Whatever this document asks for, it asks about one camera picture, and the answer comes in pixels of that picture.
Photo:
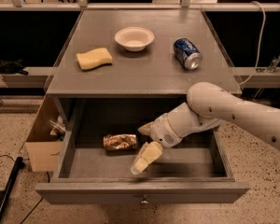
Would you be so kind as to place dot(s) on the blue soda can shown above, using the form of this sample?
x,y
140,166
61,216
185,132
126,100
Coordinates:
x,y
187,54

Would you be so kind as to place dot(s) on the grey open top drawer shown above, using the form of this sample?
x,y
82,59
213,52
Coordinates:
x,y
195,171

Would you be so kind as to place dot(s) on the metal bracket right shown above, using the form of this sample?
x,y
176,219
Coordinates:
x,y
274,63

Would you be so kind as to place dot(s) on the yellow sponge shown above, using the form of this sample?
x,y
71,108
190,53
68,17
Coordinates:
x,y
94,58

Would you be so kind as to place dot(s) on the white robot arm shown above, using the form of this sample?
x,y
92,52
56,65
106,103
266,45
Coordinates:
x,y
206,106

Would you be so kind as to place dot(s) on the white foam bowl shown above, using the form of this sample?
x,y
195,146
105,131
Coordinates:
x,y
134,39

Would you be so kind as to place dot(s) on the metal drawer knob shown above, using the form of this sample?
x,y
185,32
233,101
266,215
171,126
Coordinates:
x,y
144,200

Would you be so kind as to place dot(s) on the black pole on floor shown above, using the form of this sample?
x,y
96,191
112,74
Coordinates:
x,y
4,196

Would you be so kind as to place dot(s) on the cardboard box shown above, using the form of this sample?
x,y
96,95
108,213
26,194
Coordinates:
x,y
43,148

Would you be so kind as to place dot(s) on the grey cabinet with counter top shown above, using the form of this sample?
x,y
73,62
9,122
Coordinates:
x,y
153,73

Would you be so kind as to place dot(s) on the black object on left shelf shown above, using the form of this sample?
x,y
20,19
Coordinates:
x,y
12,67

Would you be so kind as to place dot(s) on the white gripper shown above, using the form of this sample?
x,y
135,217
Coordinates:
x,y
160,131

